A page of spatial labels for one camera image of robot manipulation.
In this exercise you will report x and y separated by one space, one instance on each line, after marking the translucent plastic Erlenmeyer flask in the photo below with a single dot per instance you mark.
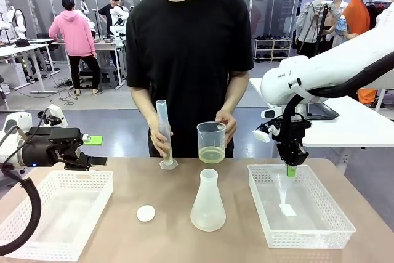
207 207

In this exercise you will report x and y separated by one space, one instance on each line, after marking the background person black shirt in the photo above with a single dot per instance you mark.
106 13

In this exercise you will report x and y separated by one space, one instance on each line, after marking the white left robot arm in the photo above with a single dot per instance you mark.
9 153

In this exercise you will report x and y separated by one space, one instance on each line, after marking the white side table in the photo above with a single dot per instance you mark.
354 127

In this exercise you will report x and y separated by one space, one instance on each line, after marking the white round flask cap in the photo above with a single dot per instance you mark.
146 213

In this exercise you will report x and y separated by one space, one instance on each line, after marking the background person white shirt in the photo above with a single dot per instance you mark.
341 7

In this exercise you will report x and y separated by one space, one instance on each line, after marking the black device on desk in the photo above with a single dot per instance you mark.
21 42

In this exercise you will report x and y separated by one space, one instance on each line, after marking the mannequin in orange shirt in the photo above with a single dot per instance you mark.
357 16

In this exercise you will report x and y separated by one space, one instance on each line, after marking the white background desk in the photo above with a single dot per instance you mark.
24 48

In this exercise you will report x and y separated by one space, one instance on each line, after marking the black serving tray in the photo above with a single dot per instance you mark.
326 112

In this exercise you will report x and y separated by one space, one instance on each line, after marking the white perforated plastic basket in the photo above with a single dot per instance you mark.
307 240
77 176

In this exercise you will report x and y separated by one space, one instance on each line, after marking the mannequin in grey shirt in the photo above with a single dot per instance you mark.
311 19

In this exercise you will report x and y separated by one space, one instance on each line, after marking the person in pink hoodie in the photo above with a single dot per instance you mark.
72 33

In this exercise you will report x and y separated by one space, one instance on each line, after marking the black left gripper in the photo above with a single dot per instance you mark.
40 149

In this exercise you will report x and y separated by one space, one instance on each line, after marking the clear plastic measuring beaker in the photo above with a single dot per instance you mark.
212 154

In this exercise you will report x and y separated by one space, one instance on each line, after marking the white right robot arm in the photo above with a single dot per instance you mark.
338 56

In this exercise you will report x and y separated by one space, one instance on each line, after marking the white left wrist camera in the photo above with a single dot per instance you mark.
57 113

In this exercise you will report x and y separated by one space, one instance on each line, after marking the grey background workbench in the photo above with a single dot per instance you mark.
107 44

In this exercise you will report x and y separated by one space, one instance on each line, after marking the white humanoid robot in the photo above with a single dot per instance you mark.
118 22

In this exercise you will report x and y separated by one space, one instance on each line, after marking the black tripod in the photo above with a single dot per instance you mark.
321 26

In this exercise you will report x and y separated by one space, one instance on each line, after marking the white paper label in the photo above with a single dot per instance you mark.
287 210

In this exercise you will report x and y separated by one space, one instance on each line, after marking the black step stool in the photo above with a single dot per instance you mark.
109 73

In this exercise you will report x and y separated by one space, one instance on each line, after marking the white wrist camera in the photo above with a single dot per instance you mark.
57 113
261 135

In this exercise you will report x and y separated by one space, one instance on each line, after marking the person torso black T-shirt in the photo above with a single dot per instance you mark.
184 44

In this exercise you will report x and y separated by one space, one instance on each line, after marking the clear plastic graduated cylinder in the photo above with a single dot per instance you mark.
162 113

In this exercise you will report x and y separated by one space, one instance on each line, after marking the person's right forearm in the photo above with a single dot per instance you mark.
143 106

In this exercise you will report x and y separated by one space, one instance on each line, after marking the mannequin in orange trousers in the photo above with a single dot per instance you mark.
367 96

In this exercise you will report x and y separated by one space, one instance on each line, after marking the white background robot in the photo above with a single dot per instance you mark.
17 22

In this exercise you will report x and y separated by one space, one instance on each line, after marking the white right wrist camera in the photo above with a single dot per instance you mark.
261 135

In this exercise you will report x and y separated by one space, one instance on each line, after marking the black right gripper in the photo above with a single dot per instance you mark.
294 135

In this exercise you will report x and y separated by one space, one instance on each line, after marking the person's right hand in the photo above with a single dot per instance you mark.
155 139

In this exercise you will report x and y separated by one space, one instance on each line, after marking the mannequin in blue dress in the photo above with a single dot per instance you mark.
341 25

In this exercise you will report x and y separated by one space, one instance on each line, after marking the person's left hand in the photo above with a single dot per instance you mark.
231 127

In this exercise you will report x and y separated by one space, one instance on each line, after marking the clear plastic funnel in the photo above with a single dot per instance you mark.
283 190

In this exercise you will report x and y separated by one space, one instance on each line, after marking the white shoe rack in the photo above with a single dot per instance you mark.
272 49

